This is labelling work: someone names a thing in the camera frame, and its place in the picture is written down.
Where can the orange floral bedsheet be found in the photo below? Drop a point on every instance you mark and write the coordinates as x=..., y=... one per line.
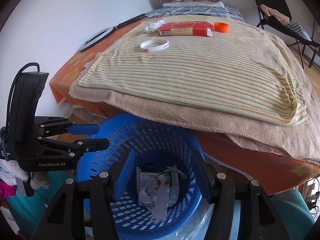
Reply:
x=280, y=157

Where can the black folding chair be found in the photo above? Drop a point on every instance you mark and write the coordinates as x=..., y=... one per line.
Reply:
x=282, y=7

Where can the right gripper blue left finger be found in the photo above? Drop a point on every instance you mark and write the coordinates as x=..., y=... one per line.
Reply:
x=120, y=173

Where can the orange plastic cap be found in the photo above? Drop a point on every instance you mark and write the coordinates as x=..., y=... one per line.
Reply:
x=221, y=27

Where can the teal cloth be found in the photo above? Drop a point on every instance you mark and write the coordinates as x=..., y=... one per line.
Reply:
x=28, y=211

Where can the red medicine box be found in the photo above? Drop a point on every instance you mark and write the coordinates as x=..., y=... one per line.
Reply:
x=191, y=28

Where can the pink clothes on chair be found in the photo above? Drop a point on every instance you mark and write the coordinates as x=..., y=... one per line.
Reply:
x=269, y=12

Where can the blue laundry basket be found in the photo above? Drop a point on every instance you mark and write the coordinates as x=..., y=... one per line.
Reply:
x=156, y=146

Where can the black ring light stand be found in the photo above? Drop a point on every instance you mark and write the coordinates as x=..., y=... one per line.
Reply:
x=134, y=19

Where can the crumpled white tissue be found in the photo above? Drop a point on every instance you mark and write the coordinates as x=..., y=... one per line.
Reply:
x=153, y=27

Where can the white plastic bag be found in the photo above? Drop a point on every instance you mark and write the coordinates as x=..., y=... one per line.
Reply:
x=158, y=201

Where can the beige blanket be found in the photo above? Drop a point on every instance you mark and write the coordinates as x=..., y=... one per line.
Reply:
x=245, y=84

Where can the white wristband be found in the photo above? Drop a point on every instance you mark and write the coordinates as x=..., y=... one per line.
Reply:
x=154, y=45

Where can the white folded sheet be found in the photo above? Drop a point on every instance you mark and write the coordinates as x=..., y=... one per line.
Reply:
x=193, y=4

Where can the striped yellow towel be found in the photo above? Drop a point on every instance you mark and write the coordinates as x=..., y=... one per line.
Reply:
x=246, y=71

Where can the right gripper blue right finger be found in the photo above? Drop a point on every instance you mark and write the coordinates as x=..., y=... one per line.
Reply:
x=204, y=176

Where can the striped shirt on chair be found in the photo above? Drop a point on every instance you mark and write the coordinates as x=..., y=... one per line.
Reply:
x=298, y=30

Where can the white ring light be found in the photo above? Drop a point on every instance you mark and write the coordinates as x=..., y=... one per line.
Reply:
x=96, y=38

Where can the blue checkered mattress sheet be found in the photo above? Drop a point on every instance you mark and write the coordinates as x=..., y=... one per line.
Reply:
x=227, y=12

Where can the white knit cloth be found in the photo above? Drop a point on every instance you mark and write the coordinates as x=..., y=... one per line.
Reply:
x=10, y=170

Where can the green white snack wrapper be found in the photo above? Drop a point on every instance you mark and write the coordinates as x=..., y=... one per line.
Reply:
x=153, y=180

